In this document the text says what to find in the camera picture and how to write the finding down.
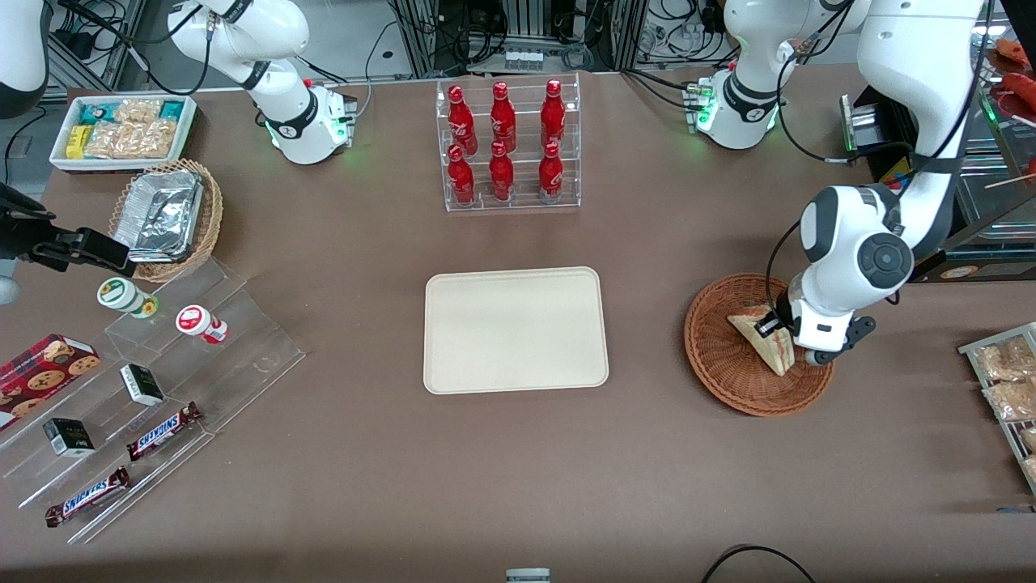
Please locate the red cola bottle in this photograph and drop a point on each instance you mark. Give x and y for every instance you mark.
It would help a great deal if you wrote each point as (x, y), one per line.
(461, 182)
(503, 121)
(554, 117)
(462, 121)
(551, 178)
(502, 178)

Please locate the cream plastic serving tray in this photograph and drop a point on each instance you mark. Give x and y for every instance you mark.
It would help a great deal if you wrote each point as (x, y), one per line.
(515, 332)

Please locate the clear acrylic step shelf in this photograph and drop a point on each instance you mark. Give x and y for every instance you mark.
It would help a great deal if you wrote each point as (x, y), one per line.
(243, 356)

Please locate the stacked aluminium foil trays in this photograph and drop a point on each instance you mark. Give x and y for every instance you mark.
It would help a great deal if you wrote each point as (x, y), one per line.
(158, 214)

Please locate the black hot food warmer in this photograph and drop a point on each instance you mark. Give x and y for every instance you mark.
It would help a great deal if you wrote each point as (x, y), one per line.
(995, 271)

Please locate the red chocolate cookie box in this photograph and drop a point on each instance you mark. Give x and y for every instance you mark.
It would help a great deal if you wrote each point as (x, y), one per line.
(40, 376)

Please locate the large round wicker basket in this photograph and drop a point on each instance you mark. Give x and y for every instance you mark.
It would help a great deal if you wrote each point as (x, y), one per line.
(728, 380)

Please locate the small wicker basket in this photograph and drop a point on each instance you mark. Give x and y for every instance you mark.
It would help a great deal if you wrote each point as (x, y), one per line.
(212, 219)

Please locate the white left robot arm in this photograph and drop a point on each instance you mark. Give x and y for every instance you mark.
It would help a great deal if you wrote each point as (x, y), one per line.
(890, 81)

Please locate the small black carton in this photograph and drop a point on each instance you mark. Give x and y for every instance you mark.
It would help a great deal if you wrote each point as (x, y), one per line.
(69, 437)
(142, 385)

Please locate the grey metal clamp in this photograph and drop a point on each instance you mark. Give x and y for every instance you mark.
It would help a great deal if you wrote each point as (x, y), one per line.
(528, 576)

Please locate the white connector block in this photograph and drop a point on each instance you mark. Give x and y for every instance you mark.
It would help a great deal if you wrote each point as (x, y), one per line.
(524, 59)

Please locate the wooden skewer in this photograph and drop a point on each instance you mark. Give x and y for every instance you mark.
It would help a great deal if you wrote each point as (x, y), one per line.
(1012, 181)

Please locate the clear rice cracker bag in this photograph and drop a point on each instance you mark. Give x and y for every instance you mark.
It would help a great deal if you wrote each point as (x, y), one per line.
(139, 110)
(133, 140)

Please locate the dark blue flat object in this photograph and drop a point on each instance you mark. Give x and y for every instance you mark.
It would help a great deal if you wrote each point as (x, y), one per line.
(1016, 510)

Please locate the clear acrylic bottle rack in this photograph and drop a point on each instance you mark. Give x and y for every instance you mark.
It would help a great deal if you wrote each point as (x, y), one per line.
(526, 105)

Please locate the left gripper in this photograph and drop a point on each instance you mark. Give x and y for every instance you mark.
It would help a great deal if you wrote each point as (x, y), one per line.
(783, 314)

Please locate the green lid yogurt cup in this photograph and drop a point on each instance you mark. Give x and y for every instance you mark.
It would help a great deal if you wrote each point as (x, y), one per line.
(121, 293)

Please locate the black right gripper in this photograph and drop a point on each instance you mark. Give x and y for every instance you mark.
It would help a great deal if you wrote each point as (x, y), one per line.
(23, 236)

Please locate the red lid yogurt cup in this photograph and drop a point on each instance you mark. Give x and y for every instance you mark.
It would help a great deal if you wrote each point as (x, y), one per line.
(194, 320)

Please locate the Snickers chocolate bar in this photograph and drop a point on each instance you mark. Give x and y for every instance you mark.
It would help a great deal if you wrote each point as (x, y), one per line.
(162, 431)
(87, 496)

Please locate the grey metal shelf frame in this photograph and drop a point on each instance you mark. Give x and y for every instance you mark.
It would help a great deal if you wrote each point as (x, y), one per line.
(113, 40)

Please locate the clear bagged pastry snack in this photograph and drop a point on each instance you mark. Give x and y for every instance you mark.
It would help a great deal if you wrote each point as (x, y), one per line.
(1008, 360)
(1029, 439)
(1031, 470)
(1012, 399)

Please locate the white rectangular snack bin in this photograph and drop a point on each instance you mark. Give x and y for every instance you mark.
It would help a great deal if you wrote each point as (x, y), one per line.
(61, 158)

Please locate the steel food pan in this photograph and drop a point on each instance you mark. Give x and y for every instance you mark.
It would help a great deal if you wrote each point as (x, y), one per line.
(987, 194)

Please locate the teal snack packet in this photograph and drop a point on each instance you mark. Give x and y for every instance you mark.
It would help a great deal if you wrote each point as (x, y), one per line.
(171, 109)
(97, 113)

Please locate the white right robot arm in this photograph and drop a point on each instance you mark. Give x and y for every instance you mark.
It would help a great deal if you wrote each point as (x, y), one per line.
(283, 121)

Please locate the aluminium profile frame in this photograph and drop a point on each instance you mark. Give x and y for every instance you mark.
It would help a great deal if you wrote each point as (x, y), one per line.
(526, 24)

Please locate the yellow snack packet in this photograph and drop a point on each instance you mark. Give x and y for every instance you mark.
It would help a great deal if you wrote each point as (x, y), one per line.
(78, 142)

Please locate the triangular sandwich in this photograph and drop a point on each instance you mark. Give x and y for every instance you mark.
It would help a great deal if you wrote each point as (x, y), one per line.
(773, 356)

